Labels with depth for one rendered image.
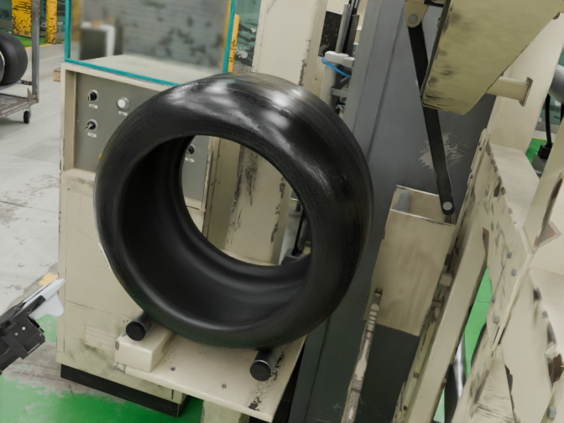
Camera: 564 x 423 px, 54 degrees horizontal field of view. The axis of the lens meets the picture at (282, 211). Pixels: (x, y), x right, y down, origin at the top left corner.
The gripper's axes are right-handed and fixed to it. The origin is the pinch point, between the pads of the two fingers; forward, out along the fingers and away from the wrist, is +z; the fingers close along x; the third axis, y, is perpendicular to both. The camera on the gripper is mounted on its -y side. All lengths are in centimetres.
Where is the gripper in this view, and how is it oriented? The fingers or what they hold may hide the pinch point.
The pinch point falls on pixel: (57, 280)
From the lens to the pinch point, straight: 120.4
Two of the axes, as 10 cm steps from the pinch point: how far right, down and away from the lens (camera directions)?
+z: 7.3, -6.2, 2.8
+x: 4.2, 0.8, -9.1
